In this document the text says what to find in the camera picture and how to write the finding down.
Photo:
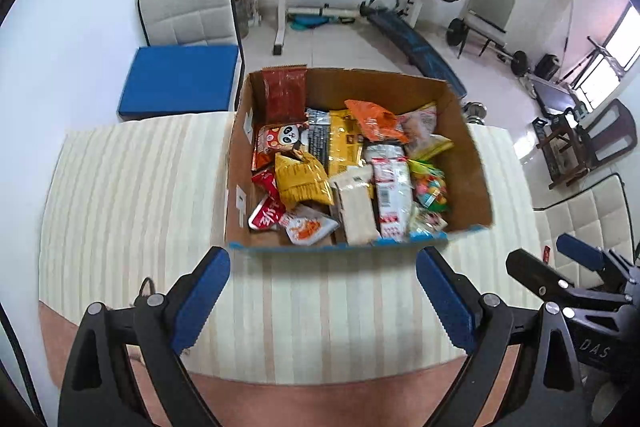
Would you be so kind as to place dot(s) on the teal balance disc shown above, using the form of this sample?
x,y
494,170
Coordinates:
x,y
307,23

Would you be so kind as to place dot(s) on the yellow crinkled chip packet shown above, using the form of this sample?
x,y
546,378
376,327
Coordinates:
x,y
302,179

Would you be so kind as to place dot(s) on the blue cushion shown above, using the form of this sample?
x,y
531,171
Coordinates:
x,y
180,79

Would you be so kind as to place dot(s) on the red panda snack packet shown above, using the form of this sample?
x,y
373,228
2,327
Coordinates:
x,y
280,139

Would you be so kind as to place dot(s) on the large yellow snack packet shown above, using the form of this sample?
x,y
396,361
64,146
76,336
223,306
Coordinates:
x,y
345,147

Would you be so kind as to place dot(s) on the brown cardboard box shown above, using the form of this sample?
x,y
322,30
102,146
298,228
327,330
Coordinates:
x,y
465,177

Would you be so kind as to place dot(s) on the beige wafer packet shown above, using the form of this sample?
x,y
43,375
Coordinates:
x,y
356,207

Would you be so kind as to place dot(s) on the chrome dumbbell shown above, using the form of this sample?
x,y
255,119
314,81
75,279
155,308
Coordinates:
x,y
476,113

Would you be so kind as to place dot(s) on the white red label snack packet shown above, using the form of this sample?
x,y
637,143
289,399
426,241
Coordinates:
x,y
392,197

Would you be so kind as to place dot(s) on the window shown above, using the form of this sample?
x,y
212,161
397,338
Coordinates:
x,y
617,52

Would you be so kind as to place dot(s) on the pale pink yellow-edged snack packet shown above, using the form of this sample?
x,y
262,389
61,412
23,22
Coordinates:
x,y
422,129

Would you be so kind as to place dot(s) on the black blue sit-up bench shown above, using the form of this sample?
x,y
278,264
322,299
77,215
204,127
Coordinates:
x,y
420,52

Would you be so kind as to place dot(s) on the short barbell black plates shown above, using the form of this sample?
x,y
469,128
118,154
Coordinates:
x,y
456,32

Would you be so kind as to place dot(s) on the small red snack packet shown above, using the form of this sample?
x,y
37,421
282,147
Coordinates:
x,y
264,183
265,217

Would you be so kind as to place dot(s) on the dark red snack packet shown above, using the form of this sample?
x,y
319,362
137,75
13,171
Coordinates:
x,y
284,94

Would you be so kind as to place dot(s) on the small red wrapper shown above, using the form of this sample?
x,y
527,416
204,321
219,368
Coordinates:
x,y
547,255

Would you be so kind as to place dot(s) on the white padded chair black trim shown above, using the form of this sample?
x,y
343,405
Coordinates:
x,y
190,12

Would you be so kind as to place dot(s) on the black speaker box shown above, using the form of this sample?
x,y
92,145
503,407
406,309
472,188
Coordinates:
x,y
547,67

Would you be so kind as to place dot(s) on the white grey snack packet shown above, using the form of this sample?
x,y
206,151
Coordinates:
x,y
382,152

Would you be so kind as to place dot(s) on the white orange snack packet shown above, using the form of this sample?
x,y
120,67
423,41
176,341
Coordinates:
x,y
307,227

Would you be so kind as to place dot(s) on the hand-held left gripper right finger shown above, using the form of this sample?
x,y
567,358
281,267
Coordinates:
x,y
447,302

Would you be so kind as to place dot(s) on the dark wooden chair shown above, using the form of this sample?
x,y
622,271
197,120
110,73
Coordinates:
x,y
575,147

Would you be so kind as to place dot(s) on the black flat monitor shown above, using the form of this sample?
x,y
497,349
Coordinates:
x,y
555,97

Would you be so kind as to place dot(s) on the cream striped table mat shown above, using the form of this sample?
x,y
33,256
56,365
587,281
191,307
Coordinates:
x,y
130,187

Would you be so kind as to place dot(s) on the colourful candy bag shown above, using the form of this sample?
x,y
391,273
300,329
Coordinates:
x,y
430,187

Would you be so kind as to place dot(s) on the small clear snack packet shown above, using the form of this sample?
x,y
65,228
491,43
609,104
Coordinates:
x,y
427,222

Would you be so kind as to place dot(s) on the black grey striped snack packet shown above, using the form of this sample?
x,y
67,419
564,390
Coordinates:
x,y
317,137

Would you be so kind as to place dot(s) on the white quilted chair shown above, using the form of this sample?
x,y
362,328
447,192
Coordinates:
x,y
585,212

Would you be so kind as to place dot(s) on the grey folding chair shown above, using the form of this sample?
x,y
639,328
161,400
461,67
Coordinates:
x,y
492,2

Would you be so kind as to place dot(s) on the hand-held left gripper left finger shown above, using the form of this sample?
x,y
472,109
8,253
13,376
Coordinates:
x,y
200,302

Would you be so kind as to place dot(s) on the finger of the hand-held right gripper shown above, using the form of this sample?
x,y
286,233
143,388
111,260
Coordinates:
x,y
580,252
535,271

